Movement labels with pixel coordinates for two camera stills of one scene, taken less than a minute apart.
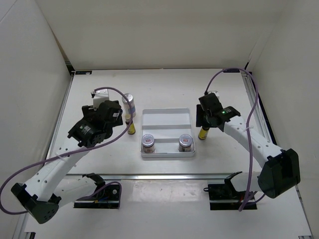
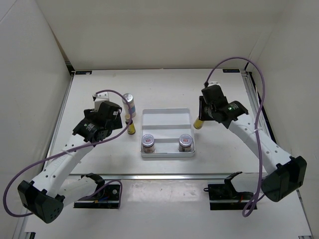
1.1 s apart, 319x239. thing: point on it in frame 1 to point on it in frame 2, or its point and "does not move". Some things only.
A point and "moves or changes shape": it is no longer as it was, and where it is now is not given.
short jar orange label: [185, 143] does not move
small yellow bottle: [203, 132] moves or changes shape
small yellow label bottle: [131, 130] does not move
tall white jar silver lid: [127, 111] does not move
